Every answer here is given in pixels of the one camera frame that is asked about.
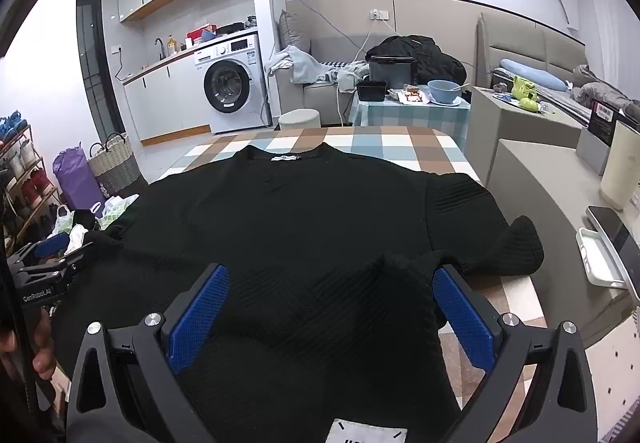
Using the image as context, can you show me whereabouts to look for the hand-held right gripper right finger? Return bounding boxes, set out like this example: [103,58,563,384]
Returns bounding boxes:
[432,265,598,443]

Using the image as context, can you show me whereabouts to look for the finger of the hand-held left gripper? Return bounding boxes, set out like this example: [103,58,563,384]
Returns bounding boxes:
[32,233,71,259]
[60,240,97,274]

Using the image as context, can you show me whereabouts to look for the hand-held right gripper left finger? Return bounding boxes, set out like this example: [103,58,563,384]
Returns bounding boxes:
[65,264,231,443]

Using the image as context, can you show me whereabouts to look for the black knit sweater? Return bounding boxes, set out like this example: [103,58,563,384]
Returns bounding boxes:
[50,142,545,443]

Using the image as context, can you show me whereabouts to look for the grey crumpled clothes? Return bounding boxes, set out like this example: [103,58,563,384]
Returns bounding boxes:
[570,64,640,121]

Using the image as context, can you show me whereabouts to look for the person's left hand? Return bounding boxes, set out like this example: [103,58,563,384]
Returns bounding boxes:
[0,308,57,380]

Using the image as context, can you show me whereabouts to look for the white plastic bags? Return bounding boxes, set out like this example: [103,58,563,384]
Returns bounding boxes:
[52,195,141,251]

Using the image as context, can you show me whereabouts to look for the purple bag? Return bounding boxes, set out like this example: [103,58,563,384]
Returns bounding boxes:
[52,143,106,220]

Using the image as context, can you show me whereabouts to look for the shoe rack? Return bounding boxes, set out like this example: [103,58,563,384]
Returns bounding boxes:
[0,110,63,251]

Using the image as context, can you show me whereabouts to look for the wicker basket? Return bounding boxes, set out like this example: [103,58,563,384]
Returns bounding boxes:
[87,132,147,197]

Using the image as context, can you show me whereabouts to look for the beige counter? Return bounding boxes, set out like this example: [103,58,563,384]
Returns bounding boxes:
[487,138,640,349]

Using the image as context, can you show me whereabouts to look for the white tray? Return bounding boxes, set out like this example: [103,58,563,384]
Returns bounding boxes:
[575,227,628,289]

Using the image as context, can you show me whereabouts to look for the kitchen counter with cabinets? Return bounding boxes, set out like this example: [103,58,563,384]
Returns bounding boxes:
[122,47,213,147]

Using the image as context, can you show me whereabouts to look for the dark glass door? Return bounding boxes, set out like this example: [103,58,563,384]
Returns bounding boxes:
[76,0,126,144]

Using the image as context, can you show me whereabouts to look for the beige low cabinet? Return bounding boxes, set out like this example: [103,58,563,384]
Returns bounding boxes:
[467,85,583,186]

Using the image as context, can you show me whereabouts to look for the checkered blanket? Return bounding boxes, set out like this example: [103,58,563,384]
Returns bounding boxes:
[50,125,551,443]

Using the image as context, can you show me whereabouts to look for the small table with checked cloth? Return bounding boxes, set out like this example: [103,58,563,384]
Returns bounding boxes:
[347,90,472,144]

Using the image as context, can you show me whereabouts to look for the grey box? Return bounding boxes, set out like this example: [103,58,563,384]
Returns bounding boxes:
[576,127,608,176]

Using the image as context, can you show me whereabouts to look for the cream container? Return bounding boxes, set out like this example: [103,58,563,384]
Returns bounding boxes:
[600,120,640,211]

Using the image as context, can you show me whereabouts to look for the round white stool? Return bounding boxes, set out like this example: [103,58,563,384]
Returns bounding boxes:
[278,109,321,130]

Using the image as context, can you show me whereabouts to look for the blue bowl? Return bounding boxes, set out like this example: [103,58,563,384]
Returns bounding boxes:
[427,80,463,104]

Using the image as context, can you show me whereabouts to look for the snack tray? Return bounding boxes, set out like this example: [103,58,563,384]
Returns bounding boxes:
[390,87,431,104]

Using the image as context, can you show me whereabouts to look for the white washing machine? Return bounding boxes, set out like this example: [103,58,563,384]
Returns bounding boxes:
[194,34,271,134]

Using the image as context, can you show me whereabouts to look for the green toy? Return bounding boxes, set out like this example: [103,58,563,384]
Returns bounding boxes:
[511,75,542,112]

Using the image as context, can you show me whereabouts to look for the black plastic tray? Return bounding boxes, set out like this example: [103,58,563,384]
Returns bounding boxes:
[356,81,388,102]

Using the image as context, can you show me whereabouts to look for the black box with label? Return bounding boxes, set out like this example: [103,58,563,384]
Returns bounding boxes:
[587,100,632,147]

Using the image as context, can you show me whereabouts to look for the beige sofa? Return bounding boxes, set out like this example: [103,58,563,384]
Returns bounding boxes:
[275,35,373,128]

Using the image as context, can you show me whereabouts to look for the red basin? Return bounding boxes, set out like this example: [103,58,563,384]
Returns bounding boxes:
[186,25,218,44]

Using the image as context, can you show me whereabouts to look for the blue pillow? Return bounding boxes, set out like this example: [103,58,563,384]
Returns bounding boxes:
[500,59,568,91]

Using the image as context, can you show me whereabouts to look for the black box appliance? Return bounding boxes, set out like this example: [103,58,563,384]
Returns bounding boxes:
[367,55,418,91]

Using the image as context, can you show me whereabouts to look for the black padded jacket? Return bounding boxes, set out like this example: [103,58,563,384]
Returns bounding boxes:
[365,35,468,86]

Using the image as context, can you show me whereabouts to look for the light blue garment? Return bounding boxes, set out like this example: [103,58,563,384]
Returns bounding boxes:
[265,45,326,84]

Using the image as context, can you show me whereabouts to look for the white crumpled garment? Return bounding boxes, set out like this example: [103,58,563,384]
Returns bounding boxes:
[320,59,372,91]

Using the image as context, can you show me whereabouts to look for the beige bed headboard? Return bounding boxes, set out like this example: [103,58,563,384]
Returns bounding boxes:
[477,13,587,88]

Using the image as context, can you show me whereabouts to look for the grey cushion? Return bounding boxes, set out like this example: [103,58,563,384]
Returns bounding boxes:
[278,10,312,54]

